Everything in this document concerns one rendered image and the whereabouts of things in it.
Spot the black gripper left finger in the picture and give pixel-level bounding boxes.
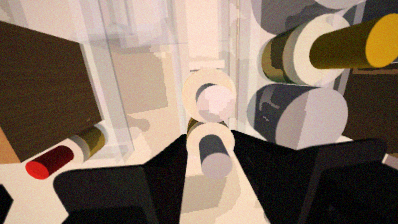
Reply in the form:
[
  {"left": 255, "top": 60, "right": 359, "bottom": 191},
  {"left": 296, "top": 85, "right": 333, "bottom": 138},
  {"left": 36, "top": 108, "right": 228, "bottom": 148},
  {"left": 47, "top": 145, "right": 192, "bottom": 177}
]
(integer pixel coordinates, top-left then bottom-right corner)
[{"left": 52, "top": 134, "right": 188, "bottom": 224}]

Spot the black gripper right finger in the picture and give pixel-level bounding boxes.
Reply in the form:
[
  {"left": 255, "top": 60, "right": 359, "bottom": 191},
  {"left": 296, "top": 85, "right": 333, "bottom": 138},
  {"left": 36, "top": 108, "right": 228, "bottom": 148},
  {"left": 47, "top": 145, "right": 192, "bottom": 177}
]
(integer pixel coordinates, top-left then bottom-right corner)
[{"left": 230, "top": 130, "right": 388, "bottom": 224}]

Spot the brown block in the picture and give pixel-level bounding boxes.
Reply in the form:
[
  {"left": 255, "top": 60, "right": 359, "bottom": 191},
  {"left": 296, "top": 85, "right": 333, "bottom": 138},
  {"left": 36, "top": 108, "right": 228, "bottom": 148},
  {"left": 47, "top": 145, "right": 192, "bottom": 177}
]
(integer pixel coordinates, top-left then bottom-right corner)
[
  {"left": 0, "top": 21, "right": 102, "bottom": 165},
  {"left": 341, "top": 63, "right": 398, "bottom": 158}
]

